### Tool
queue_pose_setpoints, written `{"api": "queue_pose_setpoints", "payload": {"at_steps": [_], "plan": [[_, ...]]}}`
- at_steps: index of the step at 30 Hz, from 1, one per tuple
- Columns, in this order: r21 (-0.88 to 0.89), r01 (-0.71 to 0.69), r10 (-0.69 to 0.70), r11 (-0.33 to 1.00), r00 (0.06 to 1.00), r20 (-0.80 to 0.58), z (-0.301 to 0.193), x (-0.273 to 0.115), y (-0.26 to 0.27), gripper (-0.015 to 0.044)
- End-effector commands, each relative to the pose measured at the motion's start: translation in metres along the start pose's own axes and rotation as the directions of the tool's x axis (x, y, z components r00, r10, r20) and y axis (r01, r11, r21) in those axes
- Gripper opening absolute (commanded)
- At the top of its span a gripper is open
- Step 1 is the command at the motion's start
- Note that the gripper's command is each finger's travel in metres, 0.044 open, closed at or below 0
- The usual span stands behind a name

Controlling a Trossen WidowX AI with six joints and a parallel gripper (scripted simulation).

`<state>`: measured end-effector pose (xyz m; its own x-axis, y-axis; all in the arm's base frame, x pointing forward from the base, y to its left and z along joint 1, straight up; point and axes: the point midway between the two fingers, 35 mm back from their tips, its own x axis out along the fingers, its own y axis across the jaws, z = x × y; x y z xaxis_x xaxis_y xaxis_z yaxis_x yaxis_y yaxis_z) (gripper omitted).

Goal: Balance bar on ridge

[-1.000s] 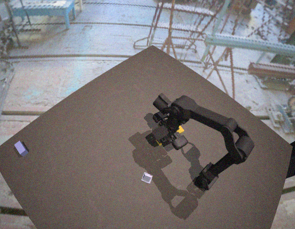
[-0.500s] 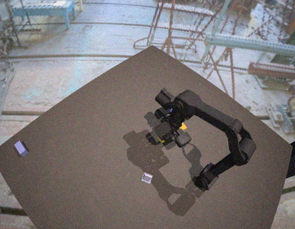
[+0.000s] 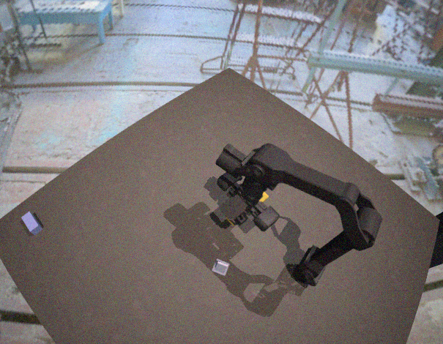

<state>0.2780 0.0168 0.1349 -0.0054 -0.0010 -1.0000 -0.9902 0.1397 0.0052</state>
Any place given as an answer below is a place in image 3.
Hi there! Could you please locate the yellow bar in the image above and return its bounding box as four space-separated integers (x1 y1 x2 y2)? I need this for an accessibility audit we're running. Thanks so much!
226 193 269 226

